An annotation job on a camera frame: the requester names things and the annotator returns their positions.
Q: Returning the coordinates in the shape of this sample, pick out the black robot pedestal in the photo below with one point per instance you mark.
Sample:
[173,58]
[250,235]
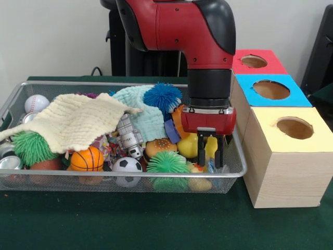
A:
[156,65]

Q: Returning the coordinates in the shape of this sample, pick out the small soccer ball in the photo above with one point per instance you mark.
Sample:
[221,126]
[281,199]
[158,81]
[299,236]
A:
[127,165]

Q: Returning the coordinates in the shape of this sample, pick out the small orange basketball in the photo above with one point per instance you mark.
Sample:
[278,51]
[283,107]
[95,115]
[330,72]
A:
[87,159]

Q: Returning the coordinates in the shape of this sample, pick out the white baseball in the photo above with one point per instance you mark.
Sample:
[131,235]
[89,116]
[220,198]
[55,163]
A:
[36,102]

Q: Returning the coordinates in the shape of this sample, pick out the cream knitted cloth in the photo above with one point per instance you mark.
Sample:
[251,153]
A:
[78,119]

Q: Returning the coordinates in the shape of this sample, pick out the dark green side tablecloth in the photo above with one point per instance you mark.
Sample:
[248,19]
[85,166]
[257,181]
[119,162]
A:
[323,97]

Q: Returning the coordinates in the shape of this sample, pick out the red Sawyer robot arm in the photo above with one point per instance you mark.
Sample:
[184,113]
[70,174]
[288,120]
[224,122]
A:
[177,26]

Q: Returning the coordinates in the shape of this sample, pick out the toy hamburger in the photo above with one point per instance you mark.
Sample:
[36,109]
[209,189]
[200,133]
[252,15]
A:
[161,147]

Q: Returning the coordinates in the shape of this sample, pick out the orange and purple toy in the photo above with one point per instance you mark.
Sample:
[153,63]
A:
[178,118]

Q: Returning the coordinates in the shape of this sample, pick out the wooden box with three holes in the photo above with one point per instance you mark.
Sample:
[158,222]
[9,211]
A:
[286,177]

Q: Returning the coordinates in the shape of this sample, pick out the green spiky ball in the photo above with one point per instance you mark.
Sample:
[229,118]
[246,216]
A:
[166,162]
[31,148]

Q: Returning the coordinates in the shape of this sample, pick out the light blue knitted cloth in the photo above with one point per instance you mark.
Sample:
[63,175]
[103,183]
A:
[151,122]

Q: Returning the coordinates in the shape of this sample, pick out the shallow mesh bin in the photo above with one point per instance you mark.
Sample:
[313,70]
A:
[65,182]

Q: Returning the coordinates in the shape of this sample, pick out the yellow block toy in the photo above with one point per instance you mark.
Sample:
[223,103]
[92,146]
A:
[211,145]

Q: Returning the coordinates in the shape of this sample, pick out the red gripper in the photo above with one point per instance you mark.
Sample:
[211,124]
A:
[208,121]

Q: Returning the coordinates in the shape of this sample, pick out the blue spiky ball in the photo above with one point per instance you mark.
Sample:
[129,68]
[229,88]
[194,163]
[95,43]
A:
[161,96]

